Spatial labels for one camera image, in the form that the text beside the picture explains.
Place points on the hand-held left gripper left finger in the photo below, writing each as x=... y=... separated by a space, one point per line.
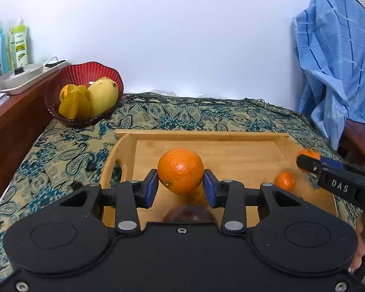
x=150 y=188

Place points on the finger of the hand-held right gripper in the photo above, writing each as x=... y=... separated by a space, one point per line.
x=308 y=163
x=331 y=164

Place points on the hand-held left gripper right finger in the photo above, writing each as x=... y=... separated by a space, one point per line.
x=211 y=188

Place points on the bright orange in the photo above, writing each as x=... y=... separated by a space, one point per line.
x=180 y=171

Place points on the dark purple tomato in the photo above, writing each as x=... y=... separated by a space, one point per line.
x=188 y=214

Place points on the wooden serving tray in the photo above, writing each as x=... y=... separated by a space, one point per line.
x=240 y=155

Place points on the person's right hand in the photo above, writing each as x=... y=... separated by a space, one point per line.
x=359 y=249

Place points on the wooden chair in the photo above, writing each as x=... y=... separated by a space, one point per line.
x=357 y=140

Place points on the paisley patterned blanket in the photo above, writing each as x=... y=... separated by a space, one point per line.
x=64 y=158

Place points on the blue checked cloth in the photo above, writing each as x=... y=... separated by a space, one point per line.
x=331 y=67

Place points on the yellow mango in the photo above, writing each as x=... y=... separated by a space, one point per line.
x=102 y=97

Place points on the yellow starfruit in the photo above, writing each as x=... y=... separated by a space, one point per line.
x=74 y=103

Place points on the yellow citrus fruit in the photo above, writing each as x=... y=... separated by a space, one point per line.
x=66 y=90

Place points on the red fruit bowl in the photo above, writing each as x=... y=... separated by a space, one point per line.
x=79 y=73

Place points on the wooden cabinet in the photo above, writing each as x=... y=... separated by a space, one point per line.
x=15 y=133

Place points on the white plastic tray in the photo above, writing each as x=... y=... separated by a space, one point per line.
x=21 y=80

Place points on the small black charger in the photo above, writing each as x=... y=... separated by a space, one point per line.
x=19 y=70

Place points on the green white label bottle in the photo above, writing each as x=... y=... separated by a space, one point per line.
x=20 y=44

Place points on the yellow green bottle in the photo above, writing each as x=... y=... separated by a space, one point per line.
x=10 y=50

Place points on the teal spray bottle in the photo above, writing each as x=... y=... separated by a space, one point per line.
x=0 y=51

